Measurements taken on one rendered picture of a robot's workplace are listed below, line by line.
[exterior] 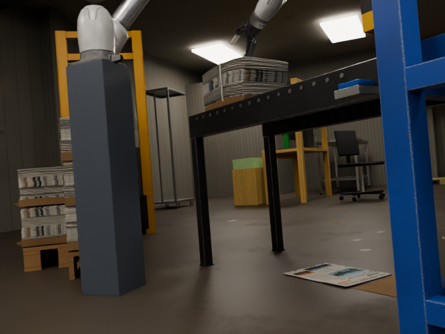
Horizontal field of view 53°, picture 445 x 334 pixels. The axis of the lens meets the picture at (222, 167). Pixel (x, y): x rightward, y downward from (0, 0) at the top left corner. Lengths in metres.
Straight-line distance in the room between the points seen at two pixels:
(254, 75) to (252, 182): 4.41
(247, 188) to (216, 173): 3.08
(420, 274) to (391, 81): 0.48
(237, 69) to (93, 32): 0.69
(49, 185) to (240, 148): 6.91
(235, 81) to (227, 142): 7.32
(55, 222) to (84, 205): 0.83
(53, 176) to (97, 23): 1.07
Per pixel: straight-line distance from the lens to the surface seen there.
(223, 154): 9.54
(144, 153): 4.09
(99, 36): 2.08
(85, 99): 2.02
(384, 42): 1.25
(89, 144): 1.99
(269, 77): 2.27
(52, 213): 2.82
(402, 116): 1.19
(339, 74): 1.60
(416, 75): 1.19
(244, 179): 6.59
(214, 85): 2.38
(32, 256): 2.86
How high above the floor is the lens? 0.47
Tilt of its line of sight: 1 degrees up
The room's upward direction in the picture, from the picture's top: 4 degrees counter-clockwise
